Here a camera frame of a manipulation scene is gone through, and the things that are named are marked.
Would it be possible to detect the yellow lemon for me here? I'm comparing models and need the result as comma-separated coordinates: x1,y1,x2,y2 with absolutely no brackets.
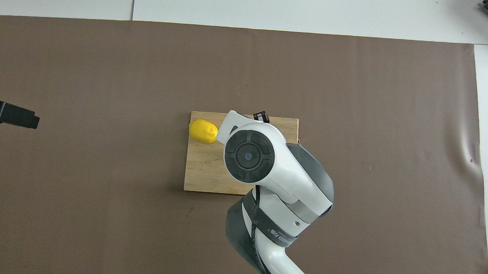
188,118,219,145

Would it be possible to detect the wooden cutting board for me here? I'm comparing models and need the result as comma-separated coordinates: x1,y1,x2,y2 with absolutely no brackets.
184,111,303,197

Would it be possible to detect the brown paper table mat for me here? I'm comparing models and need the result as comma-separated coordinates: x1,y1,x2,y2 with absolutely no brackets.
0,14,488,274

